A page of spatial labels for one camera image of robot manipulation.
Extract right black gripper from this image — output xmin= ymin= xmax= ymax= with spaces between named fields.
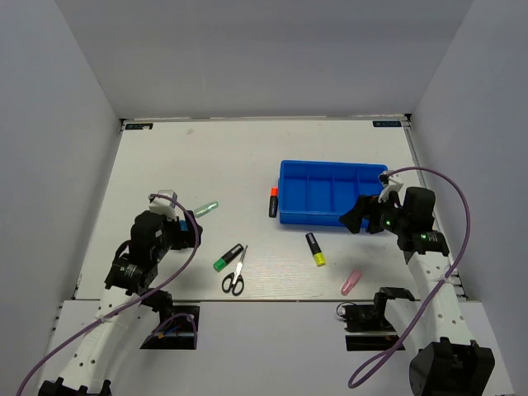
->
xmin=339 ymin=191 xmax=409 ymax=234

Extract green translucent glue bottle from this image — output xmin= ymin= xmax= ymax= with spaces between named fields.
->
xmin=193 ymin=200 xmax=219 ymax=218

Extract green highlighter marker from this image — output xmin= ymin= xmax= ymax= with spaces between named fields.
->
xmin=213 ymin=243 xmax=244 ymax=272

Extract pink translucent glue bottle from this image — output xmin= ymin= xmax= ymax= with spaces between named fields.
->
xmin=340 ymin=269 xmax=362 ymax=296

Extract yellow highlighter marker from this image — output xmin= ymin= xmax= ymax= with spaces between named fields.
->
xmin=305 ymin=233 xmax=326 ymax=266

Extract blue compartment tray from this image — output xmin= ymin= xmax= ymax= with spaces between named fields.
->
xmin=278 ymin=160 xmax=388 ymax=227

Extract black handled scissors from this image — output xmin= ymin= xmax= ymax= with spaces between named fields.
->
xmin=221 ymin=245 xmax=248 ymax=297

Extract orange highlighter marker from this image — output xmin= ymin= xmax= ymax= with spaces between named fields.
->
xmin=268 ymin=187 xmax=278 ymax=218

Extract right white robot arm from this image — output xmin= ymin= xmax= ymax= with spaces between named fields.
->
xmin=339 ymin=187 xmax=495 ymax=395

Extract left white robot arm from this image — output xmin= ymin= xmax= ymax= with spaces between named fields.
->
xmin=38 ymin=208 xmax=203 ymax=395

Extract right corner label sticker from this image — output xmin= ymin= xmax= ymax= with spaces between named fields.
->
xmin=372 ymin=120 xmax=402 ymax=128

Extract corner label sticker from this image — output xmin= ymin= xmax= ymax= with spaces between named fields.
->
xmin=372 ymin=120 xmax=402 ymax=128
xmin=125 ymin=123 xmax=153 ymax=130

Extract left corner label sticker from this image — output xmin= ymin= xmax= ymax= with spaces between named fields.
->
xmin=125 ymin=123 xmax=153 ymax=130

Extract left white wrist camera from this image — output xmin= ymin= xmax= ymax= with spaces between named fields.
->
xmin=148 ymin=190 xmax=177 ymax=219

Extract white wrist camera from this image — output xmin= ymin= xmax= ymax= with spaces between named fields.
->
xmin=378 ymin=170 xmax=403 ymax=203
xmin=148 ymin=190 xmax=177 ymax=219

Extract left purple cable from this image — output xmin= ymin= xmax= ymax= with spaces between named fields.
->
xmin=14 ymin=192 xmax=203 ymax=396

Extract purple cable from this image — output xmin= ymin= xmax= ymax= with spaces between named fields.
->
xmin=347 ymin=166 xmax=473 ymax=389
xmin=14 ymin=192 xmax=203 ymax=396

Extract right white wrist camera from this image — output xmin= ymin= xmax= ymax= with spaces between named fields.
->
xmin=378 ymin=170 xmax=403 ymax=203

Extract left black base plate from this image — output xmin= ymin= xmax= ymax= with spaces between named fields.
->
xmin=140 ymin=304 xmax=200 ymax=351

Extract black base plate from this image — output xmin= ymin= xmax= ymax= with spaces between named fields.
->
xmin=140 ymin=304 xmax=200 ymax=351
xmin=336 ymin=302 xmax=398 ymax=351

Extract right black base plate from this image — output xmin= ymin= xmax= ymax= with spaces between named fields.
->
xmin=336 ymin=302 xmax=398 ymax=351

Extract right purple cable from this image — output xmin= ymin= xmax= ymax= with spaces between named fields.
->
xmin=347 ymin=166 xmax=473 ymax=389

